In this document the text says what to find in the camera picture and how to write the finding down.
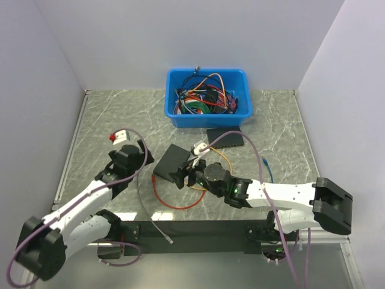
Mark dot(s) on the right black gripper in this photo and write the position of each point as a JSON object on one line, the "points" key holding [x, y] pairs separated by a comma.
{"points": [[178, 176]]}

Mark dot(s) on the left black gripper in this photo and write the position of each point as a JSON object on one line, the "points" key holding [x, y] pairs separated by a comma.
{"points": [[141, 156]]}

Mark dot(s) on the black network switch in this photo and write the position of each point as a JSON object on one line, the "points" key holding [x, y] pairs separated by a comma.
{"points": [[173, 157], [229, 141]]}

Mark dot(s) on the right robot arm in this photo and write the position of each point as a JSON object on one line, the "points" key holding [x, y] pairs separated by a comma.
{"points": [[321, 204]]}

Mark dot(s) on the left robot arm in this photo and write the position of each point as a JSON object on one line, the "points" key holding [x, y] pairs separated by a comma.
{"points": [[45, 244]]}

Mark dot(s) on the black base beam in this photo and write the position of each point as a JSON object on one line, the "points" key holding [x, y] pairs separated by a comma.
{"points": [[201, 236]]}

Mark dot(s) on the blue plastic bin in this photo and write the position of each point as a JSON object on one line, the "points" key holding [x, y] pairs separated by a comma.
{"points": [[235, 82]]}

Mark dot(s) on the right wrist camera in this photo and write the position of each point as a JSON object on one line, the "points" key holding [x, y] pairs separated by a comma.
{"points": [[198, 151]]}

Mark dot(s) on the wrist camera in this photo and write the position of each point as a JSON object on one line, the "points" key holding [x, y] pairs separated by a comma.
{"points": [[119, 137], [198, 151]]}

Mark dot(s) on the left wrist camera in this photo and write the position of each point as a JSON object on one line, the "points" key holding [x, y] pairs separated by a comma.
{"points": [[119, 137]]}

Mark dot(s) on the aluminium rail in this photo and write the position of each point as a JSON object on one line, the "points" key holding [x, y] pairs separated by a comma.
{"points": [[320, 236]]}

